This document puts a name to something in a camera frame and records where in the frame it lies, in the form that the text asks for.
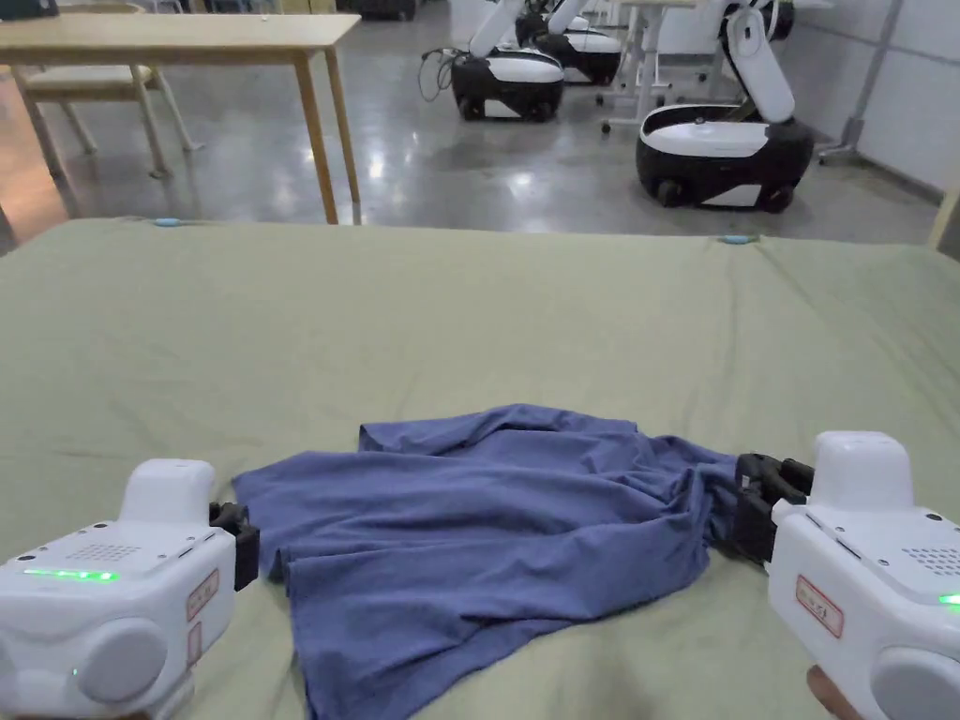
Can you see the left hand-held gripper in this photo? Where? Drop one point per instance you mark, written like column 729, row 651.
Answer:
column 112, row 600

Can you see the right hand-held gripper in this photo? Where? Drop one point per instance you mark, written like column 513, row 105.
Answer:
column 862, row 570

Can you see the blue shirt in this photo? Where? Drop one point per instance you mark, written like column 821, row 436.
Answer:
column 465, row 540

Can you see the person's right hand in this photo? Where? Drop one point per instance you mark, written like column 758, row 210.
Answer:
column 829, row 697

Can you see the bed with pale green sheet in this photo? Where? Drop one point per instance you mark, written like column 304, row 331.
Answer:
column 300, row 337

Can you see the small blue sheet clip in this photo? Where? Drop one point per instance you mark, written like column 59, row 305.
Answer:
column 735, row 240
column 168, row 222

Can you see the white and black wheeled robot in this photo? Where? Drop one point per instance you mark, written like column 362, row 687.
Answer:
column 720, row 142
column 592, row 56
column 506, row 75

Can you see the white desk with wheels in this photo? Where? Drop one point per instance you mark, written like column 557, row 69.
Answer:
column 645, row 52

